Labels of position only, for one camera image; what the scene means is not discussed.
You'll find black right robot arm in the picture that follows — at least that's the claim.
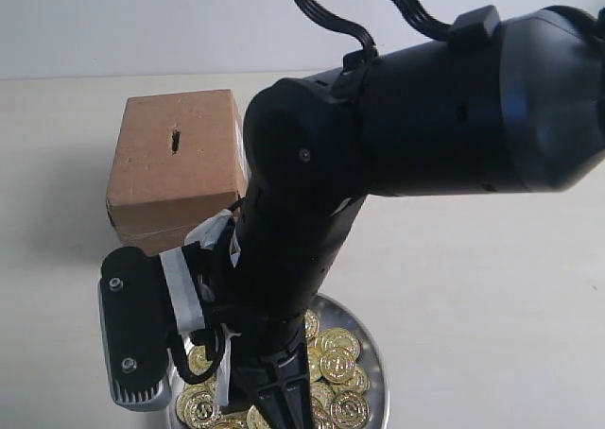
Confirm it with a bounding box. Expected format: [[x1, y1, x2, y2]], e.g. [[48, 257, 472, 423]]
[[210, 6, 604, 428]]

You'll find brown cardboard slotted box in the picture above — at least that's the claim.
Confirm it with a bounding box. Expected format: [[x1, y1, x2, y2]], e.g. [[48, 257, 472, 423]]
[[106, 89, 249, 255]]

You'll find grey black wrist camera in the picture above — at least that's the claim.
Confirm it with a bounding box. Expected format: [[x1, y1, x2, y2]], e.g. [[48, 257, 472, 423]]
[[97, 247, 209, 412]]

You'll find round silver metal plate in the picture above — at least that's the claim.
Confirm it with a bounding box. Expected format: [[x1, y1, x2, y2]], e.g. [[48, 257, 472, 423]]
[[158, 294, 389, 428]]

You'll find gold coin bottom left plate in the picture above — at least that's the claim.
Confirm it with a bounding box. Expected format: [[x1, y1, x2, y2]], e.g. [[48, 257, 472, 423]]
[[183, 391, 220, 429]]

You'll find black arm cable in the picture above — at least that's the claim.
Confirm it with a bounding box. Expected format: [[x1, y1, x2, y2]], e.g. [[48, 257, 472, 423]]
[[290, 0, 502, 57]]

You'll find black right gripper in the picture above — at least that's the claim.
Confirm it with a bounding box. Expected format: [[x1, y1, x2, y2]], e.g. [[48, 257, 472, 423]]
[[204, 304, 314, 428]]

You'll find gold coin plate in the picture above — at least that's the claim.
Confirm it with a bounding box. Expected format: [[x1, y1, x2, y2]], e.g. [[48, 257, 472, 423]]
[[183, 391, 220, 429], [188, 346, 213, 376], [329, 390, 370, 429], [320, 347, 355, 384]]

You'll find gold coin bottom right plate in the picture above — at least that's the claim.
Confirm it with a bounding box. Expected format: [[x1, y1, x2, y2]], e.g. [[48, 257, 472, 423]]
[[329, 390, 370, 429]]

